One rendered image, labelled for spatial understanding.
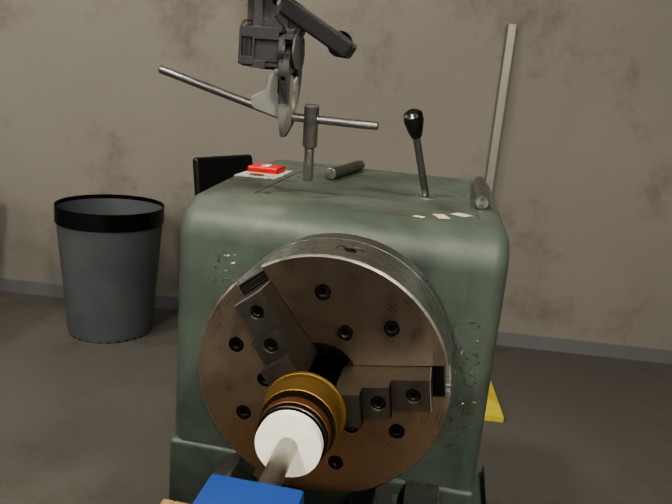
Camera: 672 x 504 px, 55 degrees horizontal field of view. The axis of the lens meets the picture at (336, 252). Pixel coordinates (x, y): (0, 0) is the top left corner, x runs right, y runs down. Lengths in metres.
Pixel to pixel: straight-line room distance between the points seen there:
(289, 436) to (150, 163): 3.42
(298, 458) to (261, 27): 0.58
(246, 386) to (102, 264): 2.70
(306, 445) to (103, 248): 2.87
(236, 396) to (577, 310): 3.39
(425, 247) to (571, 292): 3.18
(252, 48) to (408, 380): 0.51
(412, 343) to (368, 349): 0.05
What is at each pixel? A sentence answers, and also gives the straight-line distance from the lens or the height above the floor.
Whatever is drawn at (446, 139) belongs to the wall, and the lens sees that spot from 3.74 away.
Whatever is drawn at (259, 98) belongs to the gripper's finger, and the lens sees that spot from 0.96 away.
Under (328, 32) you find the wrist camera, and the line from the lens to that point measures 0.94.
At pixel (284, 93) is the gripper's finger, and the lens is 0.94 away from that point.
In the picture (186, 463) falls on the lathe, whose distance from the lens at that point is 1.10.
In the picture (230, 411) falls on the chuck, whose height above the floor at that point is 1.02.
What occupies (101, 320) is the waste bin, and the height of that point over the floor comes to 0.14.
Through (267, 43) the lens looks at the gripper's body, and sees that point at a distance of 0.96.
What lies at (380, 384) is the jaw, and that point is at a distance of 0.73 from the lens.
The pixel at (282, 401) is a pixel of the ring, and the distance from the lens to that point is 0.67.
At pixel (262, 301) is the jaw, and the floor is 1.18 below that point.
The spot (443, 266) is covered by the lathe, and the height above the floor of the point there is 1.20.
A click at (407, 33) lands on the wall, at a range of 3.73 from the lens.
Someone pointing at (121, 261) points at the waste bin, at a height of 0.46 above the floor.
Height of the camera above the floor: 1.43
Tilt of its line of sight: 14 degrees down
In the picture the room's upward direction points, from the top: 5 degrees clockwise
